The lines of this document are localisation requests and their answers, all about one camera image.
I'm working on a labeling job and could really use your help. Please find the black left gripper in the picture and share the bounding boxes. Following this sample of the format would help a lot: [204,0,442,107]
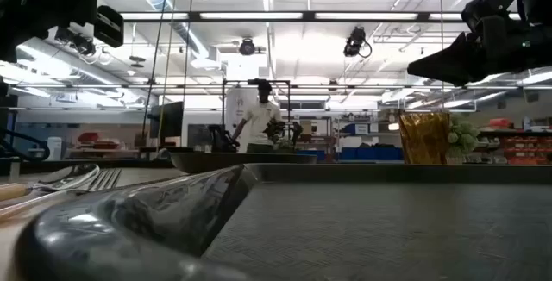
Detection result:
[0,0,125,63]

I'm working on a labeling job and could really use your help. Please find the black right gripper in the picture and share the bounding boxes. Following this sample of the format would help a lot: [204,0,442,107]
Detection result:
[407,0,552,87]

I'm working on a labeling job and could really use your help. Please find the gold shiny cup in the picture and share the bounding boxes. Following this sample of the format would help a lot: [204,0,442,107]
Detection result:
[398,111,453,165]

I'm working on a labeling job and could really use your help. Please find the wooden-handled metal spoon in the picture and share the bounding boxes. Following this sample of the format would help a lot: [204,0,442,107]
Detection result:
[0,163,101,203]

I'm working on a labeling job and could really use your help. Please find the dark round plate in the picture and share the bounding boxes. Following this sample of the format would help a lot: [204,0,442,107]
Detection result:
[169,151,319,175]

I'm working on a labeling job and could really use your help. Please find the wooden-handled metal fork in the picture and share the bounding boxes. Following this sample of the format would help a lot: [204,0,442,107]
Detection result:
[0,167,123,222]

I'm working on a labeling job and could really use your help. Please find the black plastic serving tray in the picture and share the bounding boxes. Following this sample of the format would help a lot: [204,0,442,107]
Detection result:
[12,162,552,281]

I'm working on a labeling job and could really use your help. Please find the thin vertical metal pole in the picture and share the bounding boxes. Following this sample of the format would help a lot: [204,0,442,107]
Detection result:
[438,0,445,114]

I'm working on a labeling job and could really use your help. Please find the green potted plant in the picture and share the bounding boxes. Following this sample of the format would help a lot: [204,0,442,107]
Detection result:
[446,115,480,165]

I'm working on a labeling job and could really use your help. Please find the black computer monitor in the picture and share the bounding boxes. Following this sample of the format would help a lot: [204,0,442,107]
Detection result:
[147,101,185,141]

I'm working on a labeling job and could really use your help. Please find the red bins on shelf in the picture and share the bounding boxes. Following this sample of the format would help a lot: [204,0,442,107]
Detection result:
[501,135,552,165]

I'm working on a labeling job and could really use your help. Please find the red storage boxes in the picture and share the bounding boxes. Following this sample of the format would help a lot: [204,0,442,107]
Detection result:
[76,131,122,151]

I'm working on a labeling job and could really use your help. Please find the blue storage bins row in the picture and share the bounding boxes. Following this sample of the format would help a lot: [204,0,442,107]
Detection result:
[338,144,405,162]

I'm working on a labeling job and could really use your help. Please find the white plastic container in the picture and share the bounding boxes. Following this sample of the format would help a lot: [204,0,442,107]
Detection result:
[46,136,63,161]

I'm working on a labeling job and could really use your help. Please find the white pillar with print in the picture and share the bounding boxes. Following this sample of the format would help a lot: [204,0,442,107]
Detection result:
[225,87,260,153]

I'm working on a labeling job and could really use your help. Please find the person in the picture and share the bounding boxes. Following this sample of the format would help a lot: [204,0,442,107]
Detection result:
[231,80,284,153]

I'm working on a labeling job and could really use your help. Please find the black camera cluster on rail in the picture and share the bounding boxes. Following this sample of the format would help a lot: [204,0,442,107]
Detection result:
[54,25,97,57]

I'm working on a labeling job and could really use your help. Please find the black hanging cable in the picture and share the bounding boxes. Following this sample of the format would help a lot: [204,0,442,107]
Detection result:
[141,0,173,141]

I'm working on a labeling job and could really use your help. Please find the thin dark hanging cable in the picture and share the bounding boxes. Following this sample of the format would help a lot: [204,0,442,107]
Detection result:
[181,0,196,105]

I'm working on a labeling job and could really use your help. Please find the black ceiling camera with cable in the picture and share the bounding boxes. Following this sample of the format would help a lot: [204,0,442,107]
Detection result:
[343,25,373,59]

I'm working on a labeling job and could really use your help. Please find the black curved cable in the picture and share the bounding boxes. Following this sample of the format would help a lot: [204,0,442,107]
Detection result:
[0,128,51,162]

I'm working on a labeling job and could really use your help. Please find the black round ceiling camera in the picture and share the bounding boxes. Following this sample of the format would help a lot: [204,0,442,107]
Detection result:
[239,37,257,57]

